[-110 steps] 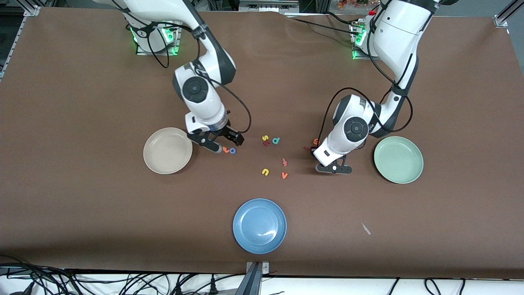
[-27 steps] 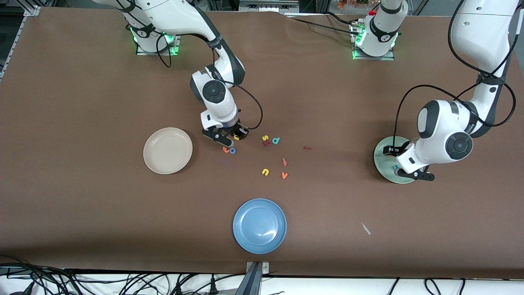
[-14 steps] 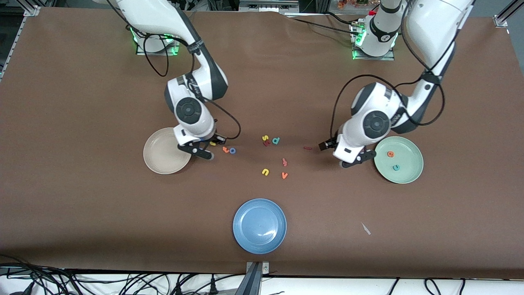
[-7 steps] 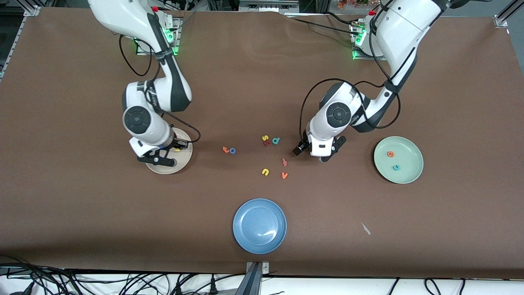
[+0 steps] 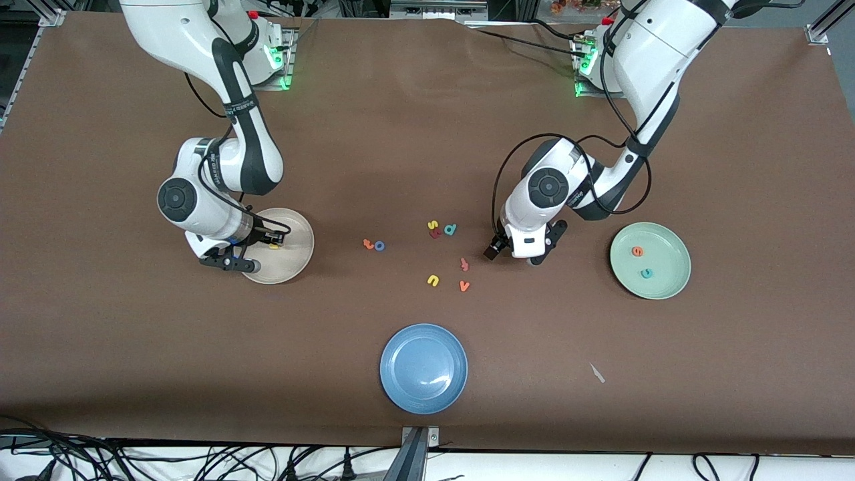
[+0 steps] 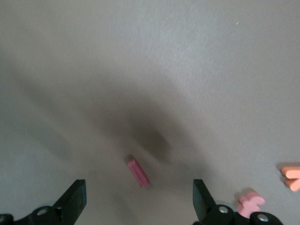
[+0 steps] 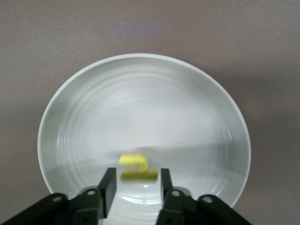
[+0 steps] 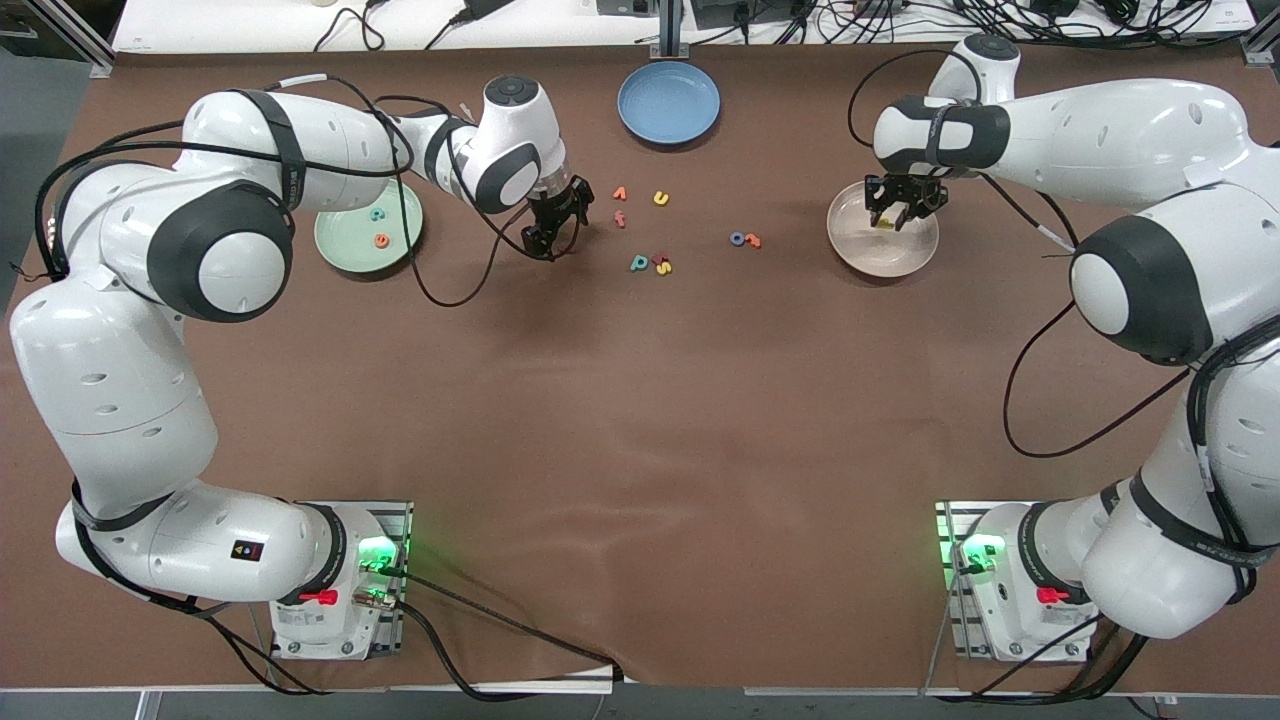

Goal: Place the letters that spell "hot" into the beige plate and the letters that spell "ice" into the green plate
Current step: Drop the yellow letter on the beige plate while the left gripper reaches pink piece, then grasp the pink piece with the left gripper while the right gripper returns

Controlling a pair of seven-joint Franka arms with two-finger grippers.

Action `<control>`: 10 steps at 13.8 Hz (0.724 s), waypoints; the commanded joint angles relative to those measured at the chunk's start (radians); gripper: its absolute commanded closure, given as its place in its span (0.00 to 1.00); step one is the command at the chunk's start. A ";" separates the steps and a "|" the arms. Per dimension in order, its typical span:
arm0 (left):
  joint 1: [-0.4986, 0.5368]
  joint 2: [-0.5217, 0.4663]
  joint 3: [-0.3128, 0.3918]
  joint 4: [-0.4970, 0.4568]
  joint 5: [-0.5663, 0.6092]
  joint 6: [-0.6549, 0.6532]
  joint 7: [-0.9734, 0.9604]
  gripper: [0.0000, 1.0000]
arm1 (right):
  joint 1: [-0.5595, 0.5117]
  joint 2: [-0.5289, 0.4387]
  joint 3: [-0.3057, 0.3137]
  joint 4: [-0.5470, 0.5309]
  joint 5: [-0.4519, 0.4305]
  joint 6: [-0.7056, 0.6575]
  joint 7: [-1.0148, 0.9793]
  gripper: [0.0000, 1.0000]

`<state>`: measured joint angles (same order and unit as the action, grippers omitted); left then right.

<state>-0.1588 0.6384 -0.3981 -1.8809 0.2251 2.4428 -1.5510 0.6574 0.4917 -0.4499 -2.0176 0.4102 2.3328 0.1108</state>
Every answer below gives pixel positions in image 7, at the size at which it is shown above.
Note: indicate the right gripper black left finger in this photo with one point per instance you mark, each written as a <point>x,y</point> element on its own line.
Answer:
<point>93,204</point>

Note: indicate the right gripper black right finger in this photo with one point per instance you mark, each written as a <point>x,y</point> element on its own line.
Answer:
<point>178,206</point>

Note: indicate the yellow foam letter h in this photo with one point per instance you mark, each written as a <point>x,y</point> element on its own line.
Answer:
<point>131,160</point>

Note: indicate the beige round plate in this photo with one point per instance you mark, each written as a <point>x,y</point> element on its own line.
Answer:
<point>145,105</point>

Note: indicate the brown table cover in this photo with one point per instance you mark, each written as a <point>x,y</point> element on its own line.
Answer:
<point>47,35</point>

